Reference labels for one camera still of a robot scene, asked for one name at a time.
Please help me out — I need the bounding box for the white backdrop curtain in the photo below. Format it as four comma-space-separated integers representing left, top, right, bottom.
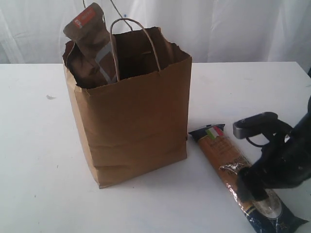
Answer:
0, 0, 311, 70

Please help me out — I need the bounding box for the spaghetti pasta packet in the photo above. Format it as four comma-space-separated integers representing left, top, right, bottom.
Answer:
189, 124, 308, 233

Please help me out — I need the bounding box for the brown pouch with orange label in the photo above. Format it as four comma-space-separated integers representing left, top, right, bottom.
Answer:
63, 2, 117, 89

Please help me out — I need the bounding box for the brown paper bag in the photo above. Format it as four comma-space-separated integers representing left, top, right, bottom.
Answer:
63, 26, 192, 188

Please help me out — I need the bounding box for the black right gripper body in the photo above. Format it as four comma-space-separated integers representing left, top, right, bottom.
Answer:
250, 114, 311, 191

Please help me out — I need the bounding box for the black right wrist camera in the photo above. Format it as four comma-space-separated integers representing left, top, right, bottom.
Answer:
233, 112, 293, 140

